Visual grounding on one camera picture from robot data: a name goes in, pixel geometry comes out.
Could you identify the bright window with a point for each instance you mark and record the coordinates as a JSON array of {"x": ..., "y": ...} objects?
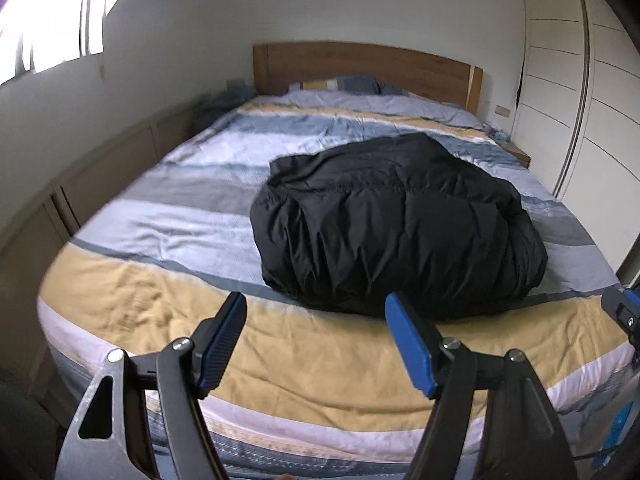
[{"x": 45, "y": 20}]

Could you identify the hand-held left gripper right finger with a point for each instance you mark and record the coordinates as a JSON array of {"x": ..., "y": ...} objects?
[{"x": 410, "y": 345}]

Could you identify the wooden nightstand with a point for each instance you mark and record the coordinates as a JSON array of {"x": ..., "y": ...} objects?
[{"x": 517, "y": 152}]

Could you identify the white wardrobe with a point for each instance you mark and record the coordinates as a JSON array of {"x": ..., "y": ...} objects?
[{"x": 575, "y": 85}]

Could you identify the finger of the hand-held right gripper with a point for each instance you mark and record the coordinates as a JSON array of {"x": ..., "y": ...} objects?
[{"x": 625, "y": 312}]

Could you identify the striped pillow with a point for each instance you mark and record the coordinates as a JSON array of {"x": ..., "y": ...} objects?
[{"x": 345, "y": 83}]

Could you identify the wooden bed headboard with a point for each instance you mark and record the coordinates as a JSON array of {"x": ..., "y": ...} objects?
[{"x": 360, "y": 60}]

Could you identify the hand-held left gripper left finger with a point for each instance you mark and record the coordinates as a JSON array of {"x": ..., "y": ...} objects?
[{"x": 222, "y": 345}]

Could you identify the black puffer jacket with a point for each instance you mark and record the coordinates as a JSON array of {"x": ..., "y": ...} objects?
[{"x": 390, "y": 220}]

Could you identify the person's right hand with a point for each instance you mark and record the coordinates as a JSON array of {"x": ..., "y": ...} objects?
[{"x": 615, "y": 427}]

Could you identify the low beige wall cabinet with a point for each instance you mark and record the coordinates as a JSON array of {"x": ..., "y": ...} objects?
[{"x": 100, "y": 170}]

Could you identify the beige wall socket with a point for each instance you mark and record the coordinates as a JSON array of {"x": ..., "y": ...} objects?
[{"x": 502, "y": 110}]

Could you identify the striped bed duvet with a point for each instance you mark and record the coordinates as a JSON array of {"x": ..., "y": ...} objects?
[{"x": 175, "y": 220}]

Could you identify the grey-blue cloth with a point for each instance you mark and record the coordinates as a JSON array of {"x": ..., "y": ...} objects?
[{"x": 225, "y": 105}]

